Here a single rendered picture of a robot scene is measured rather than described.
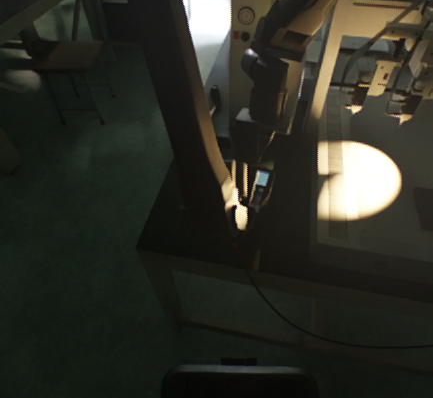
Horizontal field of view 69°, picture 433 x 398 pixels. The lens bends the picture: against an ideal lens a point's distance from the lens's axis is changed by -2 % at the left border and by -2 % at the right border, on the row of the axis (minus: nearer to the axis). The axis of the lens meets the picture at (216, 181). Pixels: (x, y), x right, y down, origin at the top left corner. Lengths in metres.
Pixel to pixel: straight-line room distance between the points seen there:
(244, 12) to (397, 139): 0.56
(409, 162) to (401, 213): 0.19
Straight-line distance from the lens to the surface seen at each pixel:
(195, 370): 1.25
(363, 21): 0.89
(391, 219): 0.85
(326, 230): 0.77
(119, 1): 3.07
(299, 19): 0.54
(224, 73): 1.44
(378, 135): 1.05
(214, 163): 0.41
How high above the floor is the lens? 1.48
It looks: 49 degrees down
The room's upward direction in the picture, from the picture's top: 2 degrees counter-clockwise
